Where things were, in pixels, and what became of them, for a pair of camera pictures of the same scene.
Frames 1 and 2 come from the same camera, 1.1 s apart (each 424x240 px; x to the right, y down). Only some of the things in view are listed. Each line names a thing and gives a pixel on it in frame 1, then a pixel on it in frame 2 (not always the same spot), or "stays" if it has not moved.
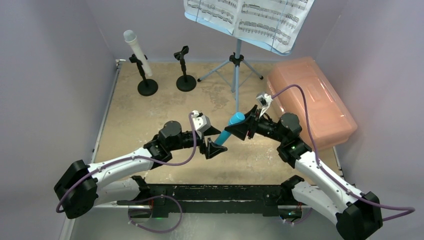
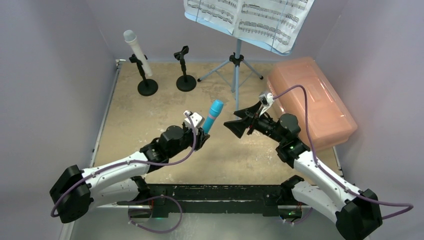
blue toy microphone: (237, 117) → (215, 110)
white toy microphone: (130, 37) stays
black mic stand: (185, 82) stays
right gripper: (251, 122) stays
